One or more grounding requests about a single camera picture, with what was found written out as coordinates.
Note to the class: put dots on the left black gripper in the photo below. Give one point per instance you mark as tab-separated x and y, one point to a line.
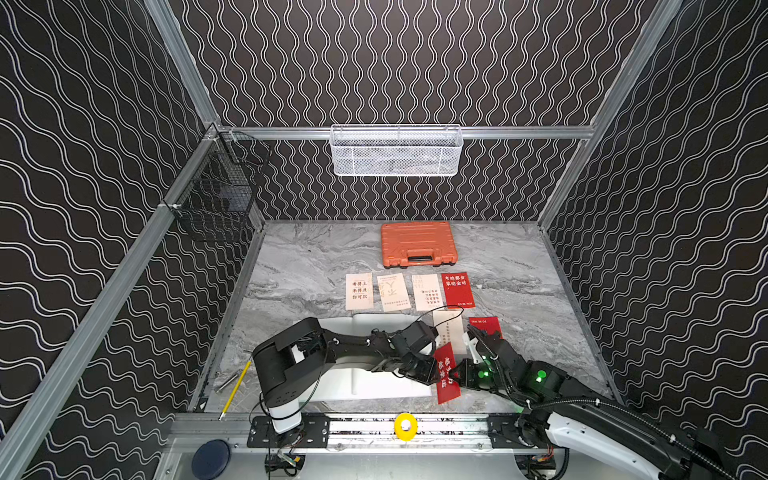
424	365

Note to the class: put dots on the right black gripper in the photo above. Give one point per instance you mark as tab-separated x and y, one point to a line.
464	374

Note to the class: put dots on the red card gold characters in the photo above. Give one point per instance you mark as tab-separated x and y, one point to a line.
447	388

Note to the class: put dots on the beige card vertical text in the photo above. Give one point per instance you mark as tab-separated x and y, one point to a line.
450	330

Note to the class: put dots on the white photo album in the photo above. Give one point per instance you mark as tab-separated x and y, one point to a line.
356	384

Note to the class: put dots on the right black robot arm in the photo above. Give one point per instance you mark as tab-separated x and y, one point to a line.
558	411

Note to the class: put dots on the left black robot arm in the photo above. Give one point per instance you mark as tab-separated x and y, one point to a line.
294	361

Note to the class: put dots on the red card right side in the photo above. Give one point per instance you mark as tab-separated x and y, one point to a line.
489	325

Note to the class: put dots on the beige card gold characters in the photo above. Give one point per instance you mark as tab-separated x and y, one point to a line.
393	292

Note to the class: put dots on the beige card small red text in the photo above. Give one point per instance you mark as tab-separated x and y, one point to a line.
427	292

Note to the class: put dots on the red card top row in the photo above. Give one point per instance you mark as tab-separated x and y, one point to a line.
457	291

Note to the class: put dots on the yellow tape roll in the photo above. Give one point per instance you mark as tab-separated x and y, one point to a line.
405	427

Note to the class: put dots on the beige card red characters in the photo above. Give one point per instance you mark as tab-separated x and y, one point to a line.
359	292

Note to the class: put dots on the orange plastic tool case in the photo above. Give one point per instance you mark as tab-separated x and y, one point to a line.
418	244

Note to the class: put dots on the yellow pencil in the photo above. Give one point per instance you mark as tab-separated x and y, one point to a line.
235	390

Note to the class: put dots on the dark blue round disc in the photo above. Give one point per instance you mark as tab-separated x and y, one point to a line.
210	460

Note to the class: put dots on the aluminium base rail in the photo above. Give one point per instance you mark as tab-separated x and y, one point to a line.
360	433

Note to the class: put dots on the white wire mesh basket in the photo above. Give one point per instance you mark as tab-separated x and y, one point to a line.
389	150

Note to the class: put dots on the black wire mesh basket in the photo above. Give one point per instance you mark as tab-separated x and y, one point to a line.
215	204

